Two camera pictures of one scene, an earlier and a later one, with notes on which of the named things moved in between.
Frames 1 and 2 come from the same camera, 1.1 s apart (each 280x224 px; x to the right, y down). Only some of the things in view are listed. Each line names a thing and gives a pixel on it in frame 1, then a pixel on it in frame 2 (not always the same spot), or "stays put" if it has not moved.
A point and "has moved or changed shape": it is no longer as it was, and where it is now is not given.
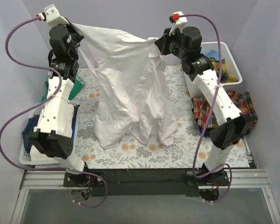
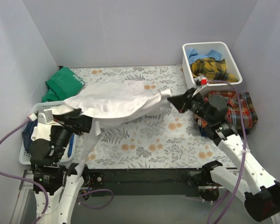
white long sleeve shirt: (133, 92) has moved or changed shape
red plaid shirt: (204, 116) stays put
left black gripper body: (75, 38) -> (78, 122)
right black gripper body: (161, 45) -> (186, 102)
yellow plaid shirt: (226, 77) stays put
